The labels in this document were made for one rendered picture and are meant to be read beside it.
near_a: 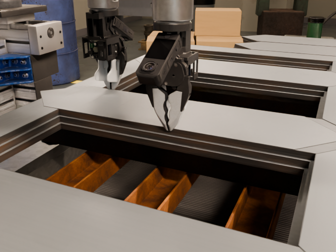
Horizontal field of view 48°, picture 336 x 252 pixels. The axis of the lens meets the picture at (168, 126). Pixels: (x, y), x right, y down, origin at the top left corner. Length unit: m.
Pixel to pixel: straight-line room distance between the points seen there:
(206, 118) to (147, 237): 0.41
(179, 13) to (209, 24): 3.92
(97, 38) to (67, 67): 3.30
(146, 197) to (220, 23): 3.86
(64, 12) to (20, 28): 2.85
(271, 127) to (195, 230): 0.37
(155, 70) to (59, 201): 0.26
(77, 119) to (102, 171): 0.14
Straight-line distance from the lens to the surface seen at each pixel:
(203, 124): 0.79
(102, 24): 0.95
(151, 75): 0.63
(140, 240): 0.47
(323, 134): 0.80
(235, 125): 0.79
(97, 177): 0.91
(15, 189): 0.61
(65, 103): 0.94
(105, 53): 0.95
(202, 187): 1.16
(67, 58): 4.22
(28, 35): 1.29
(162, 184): 0.91
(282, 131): 0.79
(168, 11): 0.69
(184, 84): 0.71
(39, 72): 1.34
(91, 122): 0.86
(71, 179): 0.96
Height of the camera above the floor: 1.16
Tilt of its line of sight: 23 degrees down
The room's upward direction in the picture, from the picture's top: straight up
